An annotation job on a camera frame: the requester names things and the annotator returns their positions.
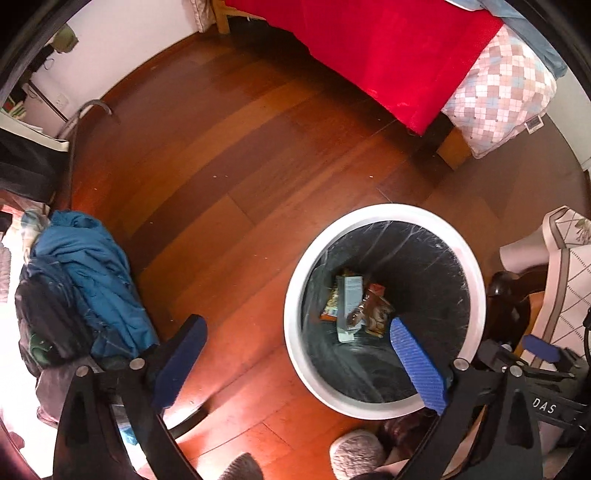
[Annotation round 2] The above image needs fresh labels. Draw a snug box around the brown snack packet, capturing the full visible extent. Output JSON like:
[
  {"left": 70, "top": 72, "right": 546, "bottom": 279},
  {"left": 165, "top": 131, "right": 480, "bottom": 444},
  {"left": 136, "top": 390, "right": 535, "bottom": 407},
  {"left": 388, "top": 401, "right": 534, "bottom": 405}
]
[{"left": 346, "top": 293, "right": 395, "bottom": 340}]

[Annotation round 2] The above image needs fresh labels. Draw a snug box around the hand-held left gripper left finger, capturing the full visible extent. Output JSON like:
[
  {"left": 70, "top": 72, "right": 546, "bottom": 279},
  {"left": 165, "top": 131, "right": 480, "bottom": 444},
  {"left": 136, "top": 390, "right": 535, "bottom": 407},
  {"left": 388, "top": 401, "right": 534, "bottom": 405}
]
[{"left": 52, "top": 314, "right": 208, "bottom": 480}]

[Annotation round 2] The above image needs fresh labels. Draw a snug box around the dark cloth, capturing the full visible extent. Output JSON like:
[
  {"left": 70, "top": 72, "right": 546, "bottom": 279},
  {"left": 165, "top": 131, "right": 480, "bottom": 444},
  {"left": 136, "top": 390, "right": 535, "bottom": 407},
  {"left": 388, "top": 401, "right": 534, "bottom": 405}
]
[{"left": 14, "top": 256, "right": 100, "bottom": 378}]

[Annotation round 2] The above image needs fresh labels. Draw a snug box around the grey fluffy slipper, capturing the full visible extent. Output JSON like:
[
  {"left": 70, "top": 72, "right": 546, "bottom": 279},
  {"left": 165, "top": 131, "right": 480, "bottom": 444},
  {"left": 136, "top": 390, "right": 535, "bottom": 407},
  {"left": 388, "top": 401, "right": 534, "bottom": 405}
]
[
  {"left": 219, "top": 452, "right": 265, "bottom": 480},
  {"left": 329, "top": 429, "right": 387, "bottom": 480}
]

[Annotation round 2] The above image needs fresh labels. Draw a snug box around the wooden bed leg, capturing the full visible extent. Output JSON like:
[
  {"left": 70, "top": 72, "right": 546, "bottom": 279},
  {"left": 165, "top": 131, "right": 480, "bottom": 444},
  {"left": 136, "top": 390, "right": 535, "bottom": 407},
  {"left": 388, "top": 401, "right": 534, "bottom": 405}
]
[
  {"left": 212, "top": 0, "right": 232, "bottom": 34},
  {"left": 436, "top": 127, "right": 475, "bottom": 169}
]

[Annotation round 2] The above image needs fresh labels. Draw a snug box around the grey metal tube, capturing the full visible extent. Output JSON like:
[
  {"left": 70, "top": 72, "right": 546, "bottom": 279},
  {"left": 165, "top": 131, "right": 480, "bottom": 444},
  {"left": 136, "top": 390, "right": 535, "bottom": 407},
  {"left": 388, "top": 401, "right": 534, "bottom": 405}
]
[{"left": 55, "top": 99, "right": 114, "bottom": 140}]

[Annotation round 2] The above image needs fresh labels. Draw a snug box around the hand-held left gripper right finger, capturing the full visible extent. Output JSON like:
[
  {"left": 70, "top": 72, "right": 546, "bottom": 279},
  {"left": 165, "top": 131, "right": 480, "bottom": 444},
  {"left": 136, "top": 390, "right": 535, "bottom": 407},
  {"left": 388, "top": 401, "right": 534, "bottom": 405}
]
[{"left": 389, "top": 318, "right": 544, "bottom": 480}]

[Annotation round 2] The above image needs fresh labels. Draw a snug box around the red blanket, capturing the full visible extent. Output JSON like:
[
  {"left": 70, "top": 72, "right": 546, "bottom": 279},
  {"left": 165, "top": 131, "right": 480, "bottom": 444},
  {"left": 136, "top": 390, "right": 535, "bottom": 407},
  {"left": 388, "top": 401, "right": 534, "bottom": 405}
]
[{"left": 225, "top": 0, "right": 504, "bottom": 136}]

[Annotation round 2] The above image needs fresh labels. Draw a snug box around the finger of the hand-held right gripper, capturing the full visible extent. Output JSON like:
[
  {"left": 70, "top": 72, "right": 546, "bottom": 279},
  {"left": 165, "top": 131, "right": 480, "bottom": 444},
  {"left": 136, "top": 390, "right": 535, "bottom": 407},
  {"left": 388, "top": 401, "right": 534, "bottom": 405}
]
[{"left": 523, "top": 335, "right": 583, "bottom": 384}]

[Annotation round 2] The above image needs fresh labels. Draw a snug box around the white green carton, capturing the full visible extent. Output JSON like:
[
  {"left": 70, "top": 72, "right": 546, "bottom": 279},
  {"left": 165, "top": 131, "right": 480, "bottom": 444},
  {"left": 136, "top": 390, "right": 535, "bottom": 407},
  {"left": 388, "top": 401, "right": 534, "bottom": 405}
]
[{"left": 335, "top": 274, "right": 365, "bottom": 343}]

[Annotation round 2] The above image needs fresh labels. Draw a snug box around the black bin liner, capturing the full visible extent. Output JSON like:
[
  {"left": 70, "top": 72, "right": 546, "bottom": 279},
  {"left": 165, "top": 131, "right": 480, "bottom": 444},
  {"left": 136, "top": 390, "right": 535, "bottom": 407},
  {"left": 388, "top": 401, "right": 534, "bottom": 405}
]
[{"left": 295, "top": 220, "right": 472, "bottom": 403}]

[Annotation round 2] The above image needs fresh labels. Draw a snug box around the black chair base leg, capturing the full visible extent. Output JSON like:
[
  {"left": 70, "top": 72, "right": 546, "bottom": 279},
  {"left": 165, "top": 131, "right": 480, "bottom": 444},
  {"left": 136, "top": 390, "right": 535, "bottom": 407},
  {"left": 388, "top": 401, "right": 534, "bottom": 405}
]
[{"left": 115, "top": 399, "right": 209, "bottom": 440}]

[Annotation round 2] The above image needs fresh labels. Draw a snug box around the blue jacket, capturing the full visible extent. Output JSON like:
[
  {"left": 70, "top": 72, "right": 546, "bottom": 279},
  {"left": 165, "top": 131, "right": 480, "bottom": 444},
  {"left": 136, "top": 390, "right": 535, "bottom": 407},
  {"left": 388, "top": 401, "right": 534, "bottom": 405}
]
[{"left": 30, "top": 210, "right": 160, "bottom": 361}]

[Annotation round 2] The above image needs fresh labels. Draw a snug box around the yellow snack packet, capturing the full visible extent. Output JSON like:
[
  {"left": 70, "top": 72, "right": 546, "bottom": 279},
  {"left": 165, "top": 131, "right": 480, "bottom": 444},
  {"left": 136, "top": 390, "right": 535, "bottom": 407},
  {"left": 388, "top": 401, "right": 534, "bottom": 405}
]
[{"left": 320, "top": 282, "right": 342, "bottom": 321}]

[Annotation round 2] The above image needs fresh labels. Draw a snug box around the white round trash bin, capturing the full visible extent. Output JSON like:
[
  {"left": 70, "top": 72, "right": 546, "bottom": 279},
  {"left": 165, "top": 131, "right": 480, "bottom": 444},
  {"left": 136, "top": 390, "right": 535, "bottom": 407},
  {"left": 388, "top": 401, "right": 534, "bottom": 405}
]
[{"left": 283, "top": 204, "right": 488, "bottom": 418}]

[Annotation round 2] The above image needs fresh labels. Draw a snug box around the checkered pink pillow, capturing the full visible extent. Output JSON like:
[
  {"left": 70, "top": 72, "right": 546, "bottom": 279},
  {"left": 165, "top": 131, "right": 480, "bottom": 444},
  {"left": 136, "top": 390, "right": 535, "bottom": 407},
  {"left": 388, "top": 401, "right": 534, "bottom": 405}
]
[{"left": 441, "top": 23, "right": 558, "bottom": 160}]

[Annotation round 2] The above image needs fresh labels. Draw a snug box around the patterned cream chair cushion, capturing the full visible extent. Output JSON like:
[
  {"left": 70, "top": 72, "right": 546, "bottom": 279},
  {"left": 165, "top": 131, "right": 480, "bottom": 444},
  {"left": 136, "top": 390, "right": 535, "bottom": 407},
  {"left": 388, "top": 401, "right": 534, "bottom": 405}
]
[{"left": 522, "top": 206, "right": 591, "bottom": 365}]

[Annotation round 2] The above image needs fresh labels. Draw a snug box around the black bag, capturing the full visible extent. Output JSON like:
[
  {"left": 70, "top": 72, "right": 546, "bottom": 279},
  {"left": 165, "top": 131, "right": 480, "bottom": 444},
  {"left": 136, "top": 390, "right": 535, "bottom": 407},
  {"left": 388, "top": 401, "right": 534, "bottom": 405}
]
[{"left": 0, "top": 127, "right": 71, "bottom": 204}]

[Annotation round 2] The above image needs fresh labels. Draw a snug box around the lace curtain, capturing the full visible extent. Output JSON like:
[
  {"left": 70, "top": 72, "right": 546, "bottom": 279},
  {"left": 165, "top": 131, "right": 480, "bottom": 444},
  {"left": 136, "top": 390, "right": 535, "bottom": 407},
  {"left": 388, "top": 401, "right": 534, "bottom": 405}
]
[{"left": 191, "top": 0, "right": 218, "bottom": 33}]

